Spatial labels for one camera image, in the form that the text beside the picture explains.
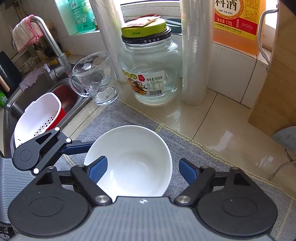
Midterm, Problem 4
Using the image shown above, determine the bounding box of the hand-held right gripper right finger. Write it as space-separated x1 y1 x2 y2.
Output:
173 158 252 206

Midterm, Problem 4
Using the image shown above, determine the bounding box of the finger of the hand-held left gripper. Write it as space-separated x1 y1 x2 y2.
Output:
23 127 93 175

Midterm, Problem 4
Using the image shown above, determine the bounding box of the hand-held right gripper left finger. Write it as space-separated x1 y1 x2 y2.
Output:
35 156 112 206

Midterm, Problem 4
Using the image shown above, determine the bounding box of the white floral bowl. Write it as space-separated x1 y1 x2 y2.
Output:
84 125 173 198

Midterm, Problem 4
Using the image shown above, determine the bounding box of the blue grey printed towel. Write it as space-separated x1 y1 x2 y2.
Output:
53 100 296 241

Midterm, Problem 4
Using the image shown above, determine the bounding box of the red basin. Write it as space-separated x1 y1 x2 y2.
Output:
45 84 80 133

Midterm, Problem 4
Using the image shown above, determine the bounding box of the white plastic colander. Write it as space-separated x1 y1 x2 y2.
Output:
14 92 62 148

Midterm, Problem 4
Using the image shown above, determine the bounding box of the steel sink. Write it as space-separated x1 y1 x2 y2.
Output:
3 76 93 158

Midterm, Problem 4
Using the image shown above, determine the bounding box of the clear glass mug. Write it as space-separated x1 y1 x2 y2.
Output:
69 51 120 106

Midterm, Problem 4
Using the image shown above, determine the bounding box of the grey dish cloth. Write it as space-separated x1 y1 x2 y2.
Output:
20 67 49 92

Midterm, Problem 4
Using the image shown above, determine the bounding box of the steel faucet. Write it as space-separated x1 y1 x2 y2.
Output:
31 16 75 80

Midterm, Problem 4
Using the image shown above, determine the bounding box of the black flat board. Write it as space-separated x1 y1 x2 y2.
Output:
0 51 20 99

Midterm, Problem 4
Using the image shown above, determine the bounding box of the glass jar green lid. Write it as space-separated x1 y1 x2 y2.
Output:
117 17 183 106

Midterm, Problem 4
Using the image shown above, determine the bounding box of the plastic wrap roll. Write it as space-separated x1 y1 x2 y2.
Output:
91 0 126 82
180 0 213 106

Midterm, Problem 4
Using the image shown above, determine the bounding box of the bamboo cutting board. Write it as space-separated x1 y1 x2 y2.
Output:
248 0 296 137

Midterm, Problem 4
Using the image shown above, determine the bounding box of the pink white dish cloth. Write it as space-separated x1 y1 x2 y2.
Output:
12 14 43 52

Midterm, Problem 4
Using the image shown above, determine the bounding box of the green dish soap bottle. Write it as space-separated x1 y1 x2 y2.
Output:
57 0 97 34

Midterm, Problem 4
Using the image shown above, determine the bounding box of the small sachet packet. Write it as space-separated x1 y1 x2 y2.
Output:
125 16 162 27

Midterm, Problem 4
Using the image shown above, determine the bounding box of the orange cooking wine bottle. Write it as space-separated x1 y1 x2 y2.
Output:
213 0 266 55

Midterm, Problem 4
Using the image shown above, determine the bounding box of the metal wire rack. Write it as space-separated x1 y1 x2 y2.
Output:
269 148 296 181

